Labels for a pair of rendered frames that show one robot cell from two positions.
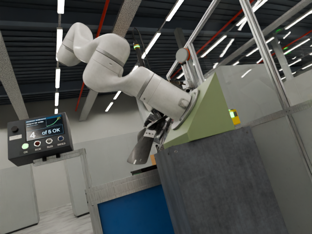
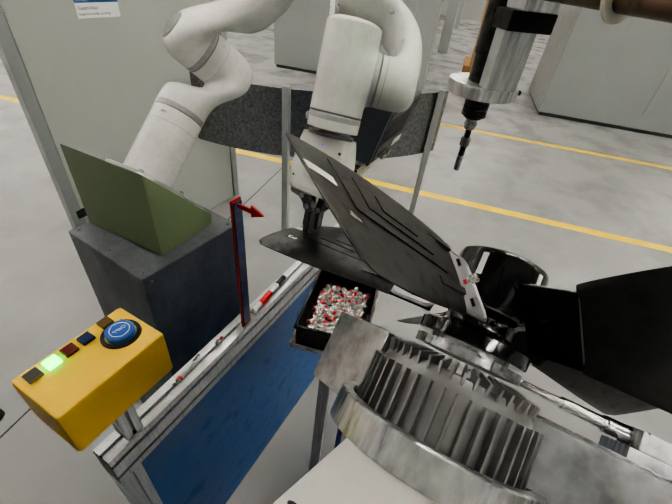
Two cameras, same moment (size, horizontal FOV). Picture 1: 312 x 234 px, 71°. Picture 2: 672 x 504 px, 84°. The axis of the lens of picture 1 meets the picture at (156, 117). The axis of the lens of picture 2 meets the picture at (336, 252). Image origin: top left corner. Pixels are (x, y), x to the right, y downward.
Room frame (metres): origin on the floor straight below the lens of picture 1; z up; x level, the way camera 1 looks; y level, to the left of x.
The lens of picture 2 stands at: (1.76, -0.39, 1.54)
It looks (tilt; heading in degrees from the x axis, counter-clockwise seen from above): 38 degrees down; 132
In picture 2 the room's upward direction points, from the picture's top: 7 degrees clockwise
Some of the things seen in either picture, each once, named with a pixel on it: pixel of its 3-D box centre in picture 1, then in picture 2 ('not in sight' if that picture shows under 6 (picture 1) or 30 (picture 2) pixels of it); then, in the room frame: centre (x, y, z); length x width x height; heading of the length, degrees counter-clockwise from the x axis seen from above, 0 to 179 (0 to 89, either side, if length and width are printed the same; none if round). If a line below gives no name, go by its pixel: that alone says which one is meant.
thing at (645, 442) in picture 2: not in sight; (650, 445); (1.92, 0.09, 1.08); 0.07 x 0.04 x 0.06; 27
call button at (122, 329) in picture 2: not in sight; (120, 332); (1.31, -0.34, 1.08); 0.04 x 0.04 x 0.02
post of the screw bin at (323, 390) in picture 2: not in sight; (320, 421); (1.38, 0.05, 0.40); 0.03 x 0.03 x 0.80; 32
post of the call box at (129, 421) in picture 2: not in sight; (120, 410); (1.32, -0.39, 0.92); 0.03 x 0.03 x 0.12; 17
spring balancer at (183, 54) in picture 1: (183, 55); not in sight; (2.15, -0.45, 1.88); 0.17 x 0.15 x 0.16; 17
